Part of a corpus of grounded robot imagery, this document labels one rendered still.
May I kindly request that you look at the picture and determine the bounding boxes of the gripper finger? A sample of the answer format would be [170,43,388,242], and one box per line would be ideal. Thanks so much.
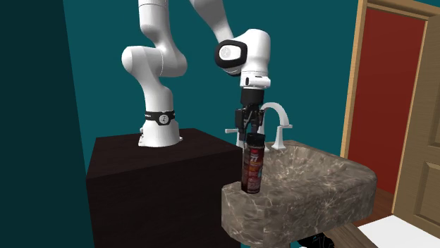
[235,106,251,134]
[250,105,265,134]

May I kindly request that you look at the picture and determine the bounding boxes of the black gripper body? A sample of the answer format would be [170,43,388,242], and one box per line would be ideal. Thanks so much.
[240,88,265,111]

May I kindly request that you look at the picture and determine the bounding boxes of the white faucet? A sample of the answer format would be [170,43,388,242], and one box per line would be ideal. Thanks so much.
[224,101,293,151]

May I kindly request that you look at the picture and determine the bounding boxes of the red spray can black cap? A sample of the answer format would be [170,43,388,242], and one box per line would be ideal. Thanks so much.
[241,132,267,194]

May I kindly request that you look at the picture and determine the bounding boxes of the brown marble sink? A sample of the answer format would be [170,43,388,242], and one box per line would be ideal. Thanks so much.
[221,139,378,248]

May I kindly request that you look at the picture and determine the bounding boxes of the dark brown robot stand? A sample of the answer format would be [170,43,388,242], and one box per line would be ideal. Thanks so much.
[85,128,244,248]

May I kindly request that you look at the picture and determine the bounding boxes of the tan wooden door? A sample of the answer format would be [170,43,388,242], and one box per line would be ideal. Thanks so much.
[339,0,440,229]

